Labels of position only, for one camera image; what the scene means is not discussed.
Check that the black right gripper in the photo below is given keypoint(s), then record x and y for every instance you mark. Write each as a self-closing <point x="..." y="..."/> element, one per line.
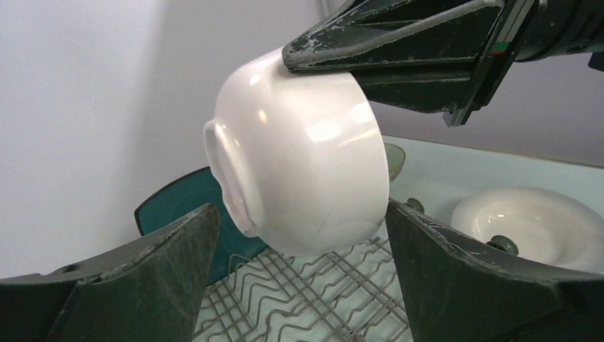
<point x="556" y="28"/>

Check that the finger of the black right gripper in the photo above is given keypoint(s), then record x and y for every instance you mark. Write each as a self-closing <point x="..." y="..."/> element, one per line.
<point x="424" y="56"/>

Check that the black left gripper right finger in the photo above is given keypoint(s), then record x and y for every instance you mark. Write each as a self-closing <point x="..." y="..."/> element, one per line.
<point x="456" y="288"/>

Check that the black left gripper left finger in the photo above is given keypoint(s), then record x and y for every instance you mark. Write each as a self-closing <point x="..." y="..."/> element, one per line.
<point x="150" y="289"/>

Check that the teal square plate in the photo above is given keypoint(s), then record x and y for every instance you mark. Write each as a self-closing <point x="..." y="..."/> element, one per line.
<point x="196" y="199"/>

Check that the small white bowl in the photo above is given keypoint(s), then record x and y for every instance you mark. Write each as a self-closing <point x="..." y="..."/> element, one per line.
<point x="300" y="159"/>

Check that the large white plate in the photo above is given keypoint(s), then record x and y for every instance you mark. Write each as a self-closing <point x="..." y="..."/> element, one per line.
<point x="544" y="225"/>

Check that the green ceramic bowl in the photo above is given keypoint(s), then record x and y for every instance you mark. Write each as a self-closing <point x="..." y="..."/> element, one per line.
<point x="396" y="157"/>

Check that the grey wire dish rack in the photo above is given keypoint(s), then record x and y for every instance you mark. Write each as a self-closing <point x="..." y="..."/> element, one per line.
<point x="348" y="295"/>

